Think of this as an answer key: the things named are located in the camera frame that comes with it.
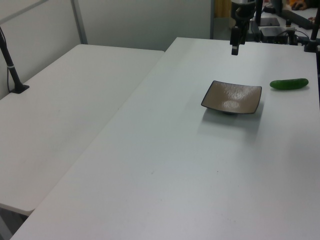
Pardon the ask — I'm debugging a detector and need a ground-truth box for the square brown ceramic plate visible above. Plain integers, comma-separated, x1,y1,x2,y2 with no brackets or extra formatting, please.
200,80,263,116

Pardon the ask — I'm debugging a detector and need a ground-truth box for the grey flat laptop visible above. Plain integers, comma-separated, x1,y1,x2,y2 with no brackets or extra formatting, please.
259,17,281,27

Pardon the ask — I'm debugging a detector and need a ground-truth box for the grey office desk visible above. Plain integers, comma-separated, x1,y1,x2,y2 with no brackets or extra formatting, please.
281,7,320,30

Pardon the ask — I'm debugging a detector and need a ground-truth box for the green cucumber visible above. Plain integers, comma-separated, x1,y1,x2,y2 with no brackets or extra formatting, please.
269,78,310,91

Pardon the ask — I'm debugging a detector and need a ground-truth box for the thin grey cable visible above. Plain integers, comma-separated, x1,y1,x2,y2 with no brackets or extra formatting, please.
5,65,13,93

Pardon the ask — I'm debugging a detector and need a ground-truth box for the yellow wooden cabinet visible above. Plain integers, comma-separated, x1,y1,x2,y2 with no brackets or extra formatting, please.
213,0,233,19

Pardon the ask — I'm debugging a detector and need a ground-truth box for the black vertical pole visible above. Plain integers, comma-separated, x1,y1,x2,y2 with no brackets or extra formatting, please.
254,0,264,26

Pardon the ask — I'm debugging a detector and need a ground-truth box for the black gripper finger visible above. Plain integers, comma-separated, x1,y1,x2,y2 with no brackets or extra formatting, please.
230,6,243,56
239,6,252,46

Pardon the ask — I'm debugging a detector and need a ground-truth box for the black electronics box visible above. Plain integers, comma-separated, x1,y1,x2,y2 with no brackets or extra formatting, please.
259,25,289,44

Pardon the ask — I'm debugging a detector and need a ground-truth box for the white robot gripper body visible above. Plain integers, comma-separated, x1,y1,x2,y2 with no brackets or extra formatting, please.
231,0,256,7

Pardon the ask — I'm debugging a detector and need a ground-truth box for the black clamped camera stand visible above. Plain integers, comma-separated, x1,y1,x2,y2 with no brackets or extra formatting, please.
303,21,320,53

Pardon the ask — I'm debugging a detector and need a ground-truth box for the black camera pole with base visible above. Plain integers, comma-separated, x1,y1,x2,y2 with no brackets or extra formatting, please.
0,25,30,95

